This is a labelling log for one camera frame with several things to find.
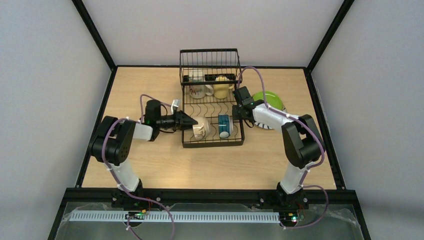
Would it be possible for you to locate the small white patterned bowl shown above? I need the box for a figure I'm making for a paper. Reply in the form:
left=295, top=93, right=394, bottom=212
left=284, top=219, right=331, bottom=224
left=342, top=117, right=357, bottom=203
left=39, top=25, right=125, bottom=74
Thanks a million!
left=192, top=116, right=211, bottom=141

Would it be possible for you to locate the white bowl dark rim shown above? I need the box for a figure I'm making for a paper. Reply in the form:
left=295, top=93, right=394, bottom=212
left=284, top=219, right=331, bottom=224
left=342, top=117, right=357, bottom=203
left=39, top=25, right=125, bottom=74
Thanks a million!
left=218, top=114, right=233, bottom=139

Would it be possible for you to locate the green plate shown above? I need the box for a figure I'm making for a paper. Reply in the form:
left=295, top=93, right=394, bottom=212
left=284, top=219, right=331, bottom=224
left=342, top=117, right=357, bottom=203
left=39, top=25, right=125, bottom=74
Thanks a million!
left=252, top=91, right=286, bottom=112

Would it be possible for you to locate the yellow handled mug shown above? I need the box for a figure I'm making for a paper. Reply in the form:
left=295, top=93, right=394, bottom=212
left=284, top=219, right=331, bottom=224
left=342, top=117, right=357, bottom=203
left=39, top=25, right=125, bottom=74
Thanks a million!
left=212, top=75, right=234, bottom=99

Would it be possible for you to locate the cream ceramic mug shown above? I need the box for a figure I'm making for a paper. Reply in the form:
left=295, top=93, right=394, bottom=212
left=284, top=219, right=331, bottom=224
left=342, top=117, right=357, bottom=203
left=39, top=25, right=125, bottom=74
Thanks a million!
left=188, top=69, right=214, bottom=99

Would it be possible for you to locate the black wire dish rack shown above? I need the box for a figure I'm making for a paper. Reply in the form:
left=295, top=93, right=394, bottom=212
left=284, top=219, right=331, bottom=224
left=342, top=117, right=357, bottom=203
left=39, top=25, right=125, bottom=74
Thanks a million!
left=179, top=48, right=245, bottom=148

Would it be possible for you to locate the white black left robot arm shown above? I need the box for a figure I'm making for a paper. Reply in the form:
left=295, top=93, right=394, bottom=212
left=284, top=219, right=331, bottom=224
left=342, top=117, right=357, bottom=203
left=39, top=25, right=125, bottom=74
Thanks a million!
left=88, top=99, right=198, bottom=197

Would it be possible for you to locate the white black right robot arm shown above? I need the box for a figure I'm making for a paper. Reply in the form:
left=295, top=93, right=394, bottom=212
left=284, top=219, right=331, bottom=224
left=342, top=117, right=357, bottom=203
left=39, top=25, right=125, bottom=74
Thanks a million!
left=232, top=86, right=326, bottom=196

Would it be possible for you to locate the blue striped white plate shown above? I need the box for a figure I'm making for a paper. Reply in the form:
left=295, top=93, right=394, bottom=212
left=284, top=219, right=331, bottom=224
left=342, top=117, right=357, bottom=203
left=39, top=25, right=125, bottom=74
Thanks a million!
left=252, top=104, right=291, bottom=132

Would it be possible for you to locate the left controller board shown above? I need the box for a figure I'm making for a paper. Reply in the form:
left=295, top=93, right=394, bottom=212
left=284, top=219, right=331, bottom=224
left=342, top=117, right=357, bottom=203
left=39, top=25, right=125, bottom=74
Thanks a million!
left=124, top=211, right=148, bottom=220

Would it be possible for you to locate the controller board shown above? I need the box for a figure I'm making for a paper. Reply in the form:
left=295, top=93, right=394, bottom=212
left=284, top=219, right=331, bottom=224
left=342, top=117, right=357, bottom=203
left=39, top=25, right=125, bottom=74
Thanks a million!
left=124, top=211, right=148, bottom=220
left=279, top=210, right=305, bottom=223

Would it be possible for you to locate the right controller board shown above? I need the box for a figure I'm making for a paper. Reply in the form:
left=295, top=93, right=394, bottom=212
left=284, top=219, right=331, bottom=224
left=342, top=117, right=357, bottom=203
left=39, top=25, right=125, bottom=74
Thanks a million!
left=279, top=210, right=305, bottom=223

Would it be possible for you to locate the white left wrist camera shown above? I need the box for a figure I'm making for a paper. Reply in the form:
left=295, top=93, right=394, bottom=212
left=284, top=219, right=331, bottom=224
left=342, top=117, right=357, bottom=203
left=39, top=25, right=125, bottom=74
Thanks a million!
left=170, top=99, right=181, bottom=114

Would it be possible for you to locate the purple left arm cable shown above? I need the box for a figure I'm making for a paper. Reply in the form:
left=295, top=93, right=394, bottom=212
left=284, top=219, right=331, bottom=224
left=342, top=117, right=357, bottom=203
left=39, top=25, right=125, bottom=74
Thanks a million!
left=100, top=94, right=176, bottom=240

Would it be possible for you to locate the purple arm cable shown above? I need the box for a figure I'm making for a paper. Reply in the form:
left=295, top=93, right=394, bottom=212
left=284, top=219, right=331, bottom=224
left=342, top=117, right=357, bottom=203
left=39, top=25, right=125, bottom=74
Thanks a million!
left=236, top=66, right=329, bottom=231
left=100, top=94, right=176, bottom=240

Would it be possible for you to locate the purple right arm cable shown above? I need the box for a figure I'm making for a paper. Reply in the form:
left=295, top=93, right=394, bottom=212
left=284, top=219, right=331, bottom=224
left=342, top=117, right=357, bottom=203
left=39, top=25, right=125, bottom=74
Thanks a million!
left=236, top=66, right=329, bottom=231

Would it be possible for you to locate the white slotted cable duct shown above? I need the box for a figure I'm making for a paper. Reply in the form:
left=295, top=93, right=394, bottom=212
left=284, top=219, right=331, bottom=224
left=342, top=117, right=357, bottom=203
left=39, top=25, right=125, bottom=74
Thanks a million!
left=68, top=210, right=280, bottom=224

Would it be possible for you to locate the black aluminium frame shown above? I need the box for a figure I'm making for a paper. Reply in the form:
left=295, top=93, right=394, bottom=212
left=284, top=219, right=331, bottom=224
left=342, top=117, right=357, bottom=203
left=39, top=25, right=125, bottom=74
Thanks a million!
left=48, top=0, right=371, bottom=240

